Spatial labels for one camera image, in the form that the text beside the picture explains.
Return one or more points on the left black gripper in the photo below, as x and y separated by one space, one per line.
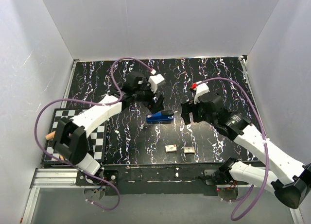
157 106

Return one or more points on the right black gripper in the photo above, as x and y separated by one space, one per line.
187 108

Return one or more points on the blue black stapler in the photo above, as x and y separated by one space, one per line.
165 116

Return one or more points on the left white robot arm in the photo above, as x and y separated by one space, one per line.
71 136

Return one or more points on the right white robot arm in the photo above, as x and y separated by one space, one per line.
288 179

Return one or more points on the white staple box left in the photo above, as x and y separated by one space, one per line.
170 148

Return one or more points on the black white checkerboard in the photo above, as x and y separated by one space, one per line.
96 140

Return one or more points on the wooden toy hammer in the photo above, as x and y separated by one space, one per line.
49 137

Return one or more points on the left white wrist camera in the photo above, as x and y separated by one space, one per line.
155 81

